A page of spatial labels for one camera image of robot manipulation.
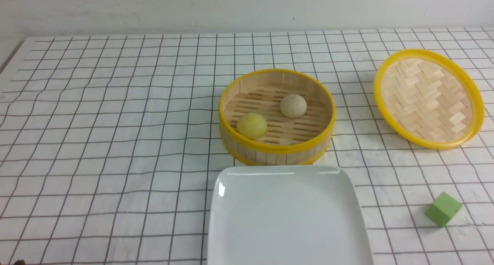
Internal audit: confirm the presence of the yellow steamed bun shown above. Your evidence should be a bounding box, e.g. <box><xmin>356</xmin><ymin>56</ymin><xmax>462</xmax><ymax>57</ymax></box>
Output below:
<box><xmin>237</xmin><ymin>113</ymin><xmax>267</xmax><ymax>140</ymax></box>

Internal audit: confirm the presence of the beige steamed bun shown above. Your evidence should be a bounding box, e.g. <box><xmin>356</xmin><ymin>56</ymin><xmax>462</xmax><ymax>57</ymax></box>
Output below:
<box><xmin>279</xmin><ymin>94</ymin><xmax>307</xmax><ymax>119</ymax></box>

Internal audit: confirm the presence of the white square plate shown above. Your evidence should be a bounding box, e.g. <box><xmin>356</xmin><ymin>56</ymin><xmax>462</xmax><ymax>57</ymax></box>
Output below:
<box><xmin>207</xmin><ymin>165</ymin><xmax>374</xmax><ymax>265</ymax></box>

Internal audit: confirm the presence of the yellow-rimmed bamboo steamer basket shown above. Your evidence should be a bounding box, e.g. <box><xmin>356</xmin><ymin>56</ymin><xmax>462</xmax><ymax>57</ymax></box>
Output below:
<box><xmin>218</xmin><ymin>69</ymin><xmax>337</xmax><ymax>165</ymax></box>

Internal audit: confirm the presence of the white checkered tablecloth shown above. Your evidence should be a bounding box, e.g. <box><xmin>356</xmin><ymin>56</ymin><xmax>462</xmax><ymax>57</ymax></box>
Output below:
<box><xmin>0</xmin><ymin>27</ymin><xmax>493</xmax><ymax>265</ymax></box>

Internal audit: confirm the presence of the yellow-rimmed woven steamer lid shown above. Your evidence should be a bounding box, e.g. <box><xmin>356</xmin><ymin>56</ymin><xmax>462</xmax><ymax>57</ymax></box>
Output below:
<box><xmin>374</xmin><ymin>49</ymin><xmax>485</xmax><ymax>150</ymax></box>

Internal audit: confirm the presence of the green cube block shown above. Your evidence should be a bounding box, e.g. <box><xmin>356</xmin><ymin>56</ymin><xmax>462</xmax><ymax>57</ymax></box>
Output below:
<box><xmin>425</xmin><ymin>192</ymin><xmax>462</xmax><ymax>228</ymax></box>

